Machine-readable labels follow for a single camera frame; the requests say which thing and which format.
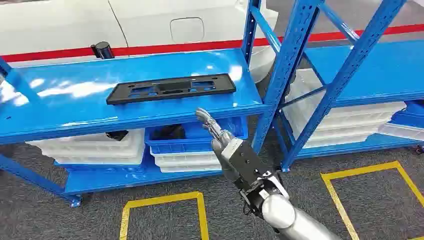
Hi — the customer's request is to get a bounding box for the black plastic plate frame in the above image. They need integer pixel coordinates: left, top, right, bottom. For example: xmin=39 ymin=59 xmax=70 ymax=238
xmin=105 ymin=73 xmax=237 ymax=106

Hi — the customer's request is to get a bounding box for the blue plastic bin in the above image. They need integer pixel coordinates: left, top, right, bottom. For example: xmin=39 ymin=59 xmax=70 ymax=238
xmin=390 ymin=100 xmax=424 ymax=129
xmin=144 ymin=116 xmax=249 ymax=155

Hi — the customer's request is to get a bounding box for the black part in bin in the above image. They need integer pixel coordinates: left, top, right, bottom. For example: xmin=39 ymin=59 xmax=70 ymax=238
xmin=150 ymin=124 xmax=187 ymax=142

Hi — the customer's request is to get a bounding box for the blue metal shelf rack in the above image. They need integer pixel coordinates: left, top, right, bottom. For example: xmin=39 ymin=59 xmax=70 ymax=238
xmin=271 ymin=0 xmax=424 ymax=173
xmin=0 ymin=0 xmax=324 ymax=209

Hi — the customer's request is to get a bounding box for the black part under shelf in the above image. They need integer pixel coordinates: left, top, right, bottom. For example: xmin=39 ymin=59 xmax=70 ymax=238
xmin=105 ymin=130 xmax=129 ymax=142

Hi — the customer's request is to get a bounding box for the white plastic tray stack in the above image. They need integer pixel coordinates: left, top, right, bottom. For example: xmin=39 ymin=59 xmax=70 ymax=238
xmin=283 ymin=67 xmax=408 ymax=150
xmin=25 ymin=128 xmax=147 ymax=167

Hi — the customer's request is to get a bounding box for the black cylinder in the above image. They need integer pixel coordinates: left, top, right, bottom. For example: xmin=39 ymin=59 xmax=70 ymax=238
xmin=90 ymin=41 xmax=116 ymax=61

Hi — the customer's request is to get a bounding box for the white car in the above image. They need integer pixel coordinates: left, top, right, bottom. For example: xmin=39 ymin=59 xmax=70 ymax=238
xmin=0 ymin=0 xmax=280 ymax=84

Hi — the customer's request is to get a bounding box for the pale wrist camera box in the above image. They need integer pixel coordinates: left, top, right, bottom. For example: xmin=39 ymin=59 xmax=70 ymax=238
xmin=264 ymin=175 xmax=291 ymax=201

